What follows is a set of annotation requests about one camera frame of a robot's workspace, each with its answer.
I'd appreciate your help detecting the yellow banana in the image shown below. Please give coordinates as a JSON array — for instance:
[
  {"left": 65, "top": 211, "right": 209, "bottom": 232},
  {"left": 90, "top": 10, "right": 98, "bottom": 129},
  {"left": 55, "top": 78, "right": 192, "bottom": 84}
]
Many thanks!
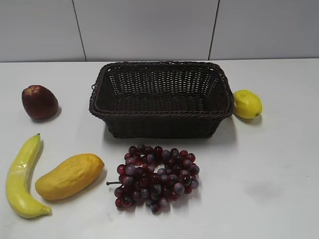
[{"left": 5, "top": 133, "right": 52, "bottom": 219}]

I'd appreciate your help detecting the dark woven basket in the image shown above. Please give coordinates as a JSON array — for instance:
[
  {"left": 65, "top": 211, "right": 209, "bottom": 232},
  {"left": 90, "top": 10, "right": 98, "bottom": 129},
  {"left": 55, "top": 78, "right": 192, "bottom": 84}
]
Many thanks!
[{"left": 89, "top": 61, "right": 234, "bottom": 139}]

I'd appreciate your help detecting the red grape bunch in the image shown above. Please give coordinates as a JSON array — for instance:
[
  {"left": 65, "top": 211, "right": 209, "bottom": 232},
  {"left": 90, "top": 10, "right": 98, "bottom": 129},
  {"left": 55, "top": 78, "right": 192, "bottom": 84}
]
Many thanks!
[{"left": 106, "top": 144, "right": 200, "bottom": 215}]

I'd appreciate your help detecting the yellow lemon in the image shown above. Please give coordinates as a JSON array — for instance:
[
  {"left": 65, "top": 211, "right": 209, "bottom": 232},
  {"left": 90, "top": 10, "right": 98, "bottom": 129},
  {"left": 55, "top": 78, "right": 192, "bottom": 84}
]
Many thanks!
[{"left": 234, "top": 90, "right": 263, "bottom": 119}]

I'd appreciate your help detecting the yellow mango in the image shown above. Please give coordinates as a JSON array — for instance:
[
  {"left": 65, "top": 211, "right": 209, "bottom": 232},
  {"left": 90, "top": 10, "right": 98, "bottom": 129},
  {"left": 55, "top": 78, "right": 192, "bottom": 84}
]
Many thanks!
[{"left": 35, "top": 153, "right": 104, "bottom": 200}]

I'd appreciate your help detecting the red apple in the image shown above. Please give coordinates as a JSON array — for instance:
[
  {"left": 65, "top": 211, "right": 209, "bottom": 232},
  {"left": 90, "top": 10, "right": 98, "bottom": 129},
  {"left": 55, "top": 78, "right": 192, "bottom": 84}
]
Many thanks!
[{"left": 21, "top": 85, "right": 59, "bottom": 120}]

